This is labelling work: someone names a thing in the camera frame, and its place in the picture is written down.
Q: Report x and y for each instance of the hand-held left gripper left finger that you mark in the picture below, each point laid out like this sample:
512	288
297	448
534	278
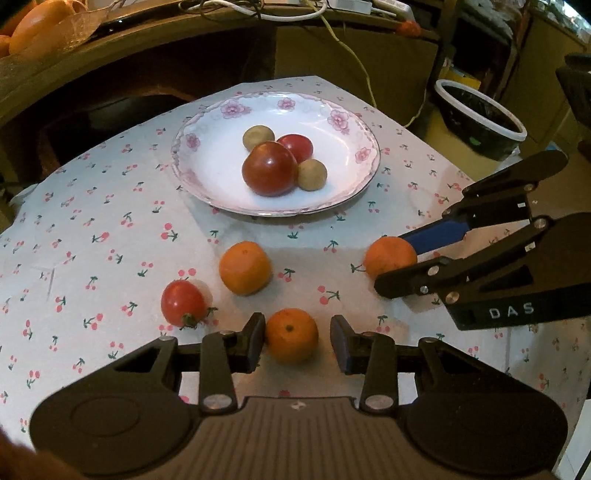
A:
255	344

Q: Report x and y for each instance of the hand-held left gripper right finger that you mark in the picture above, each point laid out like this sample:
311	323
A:
339	345

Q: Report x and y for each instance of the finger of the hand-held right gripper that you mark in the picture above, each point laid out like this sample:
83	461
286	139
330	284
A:
438	233
406	281

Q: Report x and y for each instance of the orange mandarin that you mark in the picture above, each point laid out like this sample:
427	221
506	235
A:
292	335
244	268
389	257

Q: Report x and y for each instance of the white floral plate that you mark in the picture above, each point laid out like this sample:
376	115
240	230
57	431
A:
214	159

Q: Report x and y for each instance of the bright red tomato with stem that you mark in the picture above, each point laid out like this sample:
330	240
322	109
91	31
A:
182	302

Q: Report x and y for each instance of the trash bin with black bag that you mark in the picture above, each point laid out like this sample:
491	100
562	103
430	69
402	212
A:
480	134

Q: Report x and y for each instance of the small tan round fruit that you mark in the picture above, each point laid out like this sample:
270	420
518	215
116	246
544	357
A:
258	137
313	175

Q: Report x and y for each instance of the small dark red tomato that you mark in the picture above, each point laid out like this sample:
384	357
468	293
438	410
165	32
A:
299	145

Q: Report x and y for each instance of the dark chair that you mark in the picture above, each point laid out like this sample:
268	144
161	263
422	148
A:
577	106

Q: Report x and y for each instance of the large dark red tomato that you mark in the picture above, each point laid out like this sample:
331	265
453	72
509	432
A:
268	170

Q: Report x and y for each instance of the cherry print tablecloth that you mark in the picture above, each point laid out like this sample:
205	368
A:
115	230

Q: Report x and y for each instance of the small red object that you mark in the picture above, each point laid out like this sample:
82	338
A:
409	28

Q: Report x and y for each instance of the white power strip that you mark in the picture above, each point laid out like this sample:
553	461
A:
348	5

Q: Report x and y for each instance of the wooden desk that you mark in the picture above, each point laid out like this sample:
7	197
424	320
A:
184	32

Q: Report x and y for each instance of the clear glass bowl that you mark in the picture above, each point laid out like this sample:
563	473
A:
81	27

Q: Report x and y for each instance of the large orange fruit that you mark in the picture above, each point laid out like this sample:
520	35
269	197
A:
41	23

